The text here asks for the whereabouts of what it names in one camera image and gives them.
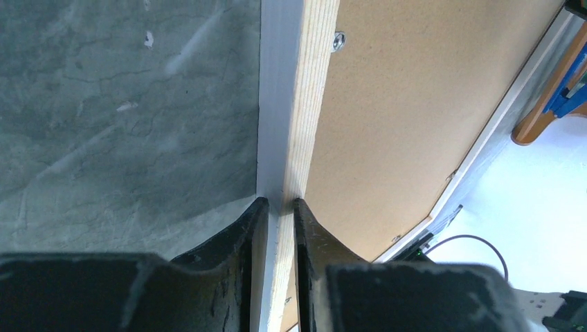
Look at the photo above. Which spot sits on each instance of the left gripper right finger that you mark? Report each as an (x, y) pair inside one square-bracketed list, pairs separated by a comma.
[(339, 291)]

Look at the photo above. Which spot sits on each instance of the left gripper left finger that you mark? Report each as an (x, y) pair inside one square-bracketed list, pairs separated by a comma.
[(207, 288)]

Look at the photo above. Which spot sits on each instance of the wooden picture frame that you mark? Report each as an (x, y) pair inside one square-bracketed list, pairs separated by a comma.
[(297, 41)]

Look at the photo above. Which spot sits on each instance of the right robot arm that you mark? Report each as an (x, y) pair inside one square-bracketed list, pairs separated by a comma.
[(553, 311)]

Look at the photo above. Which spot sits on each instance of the orange wooden rack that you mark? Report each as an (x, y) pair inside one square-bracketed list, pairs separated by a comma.
[(535, 122)]

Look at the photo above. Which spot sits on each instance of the blue stapler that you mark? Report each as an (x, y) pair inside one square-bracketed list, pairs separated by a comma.
[(571, 92)]

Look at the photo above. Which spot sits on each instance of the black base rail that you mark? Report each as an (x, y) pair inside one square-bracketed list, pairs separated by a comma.
[(415, 249)]

